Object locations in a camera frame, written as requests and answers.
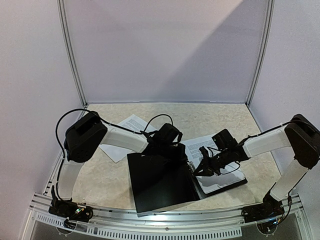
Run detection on printed paper stack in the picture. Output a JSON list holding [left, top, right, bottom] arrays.
[[99, 114, 156, 163]]

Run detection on right aluminium frame post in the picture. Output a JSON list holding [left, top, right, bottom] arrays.
[[245, 0, 275, 108]]

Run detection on black file folder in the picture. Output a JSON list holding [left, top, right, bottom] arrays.
[[127, 143, 248, 213]]

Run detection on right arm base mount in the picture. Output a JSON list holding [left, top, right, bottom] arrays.
[[241, 190, 292, 225]]

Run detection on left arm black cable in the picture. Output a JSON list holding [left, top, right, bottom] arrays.
[[55, 107, 175, 196]]

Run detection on curved aluminium rail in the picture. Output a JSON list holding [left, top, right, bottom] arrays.
[[29, 192, 305, 228]]

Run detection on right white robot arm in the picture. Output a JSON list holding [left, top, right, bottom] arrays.
[[193, 113, 320, 218]]

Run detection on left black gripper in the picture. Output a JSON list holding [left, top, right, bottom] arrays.
[[158, 143, 186, 164]]

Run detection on perforated white cable tray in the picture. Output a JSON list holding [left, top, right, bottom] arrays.
[[30, 213, 243, 240]]

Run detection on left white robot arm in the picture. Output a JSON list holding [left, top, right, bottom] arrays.
[[54, 111, 187, 217]]

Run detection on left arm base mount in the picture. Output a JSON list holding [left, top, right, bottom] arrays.
[[48, 188, 94, 223]]

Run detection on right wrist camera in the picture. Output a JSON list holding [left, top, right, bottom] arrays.
[[199, 146, 210, 159]]

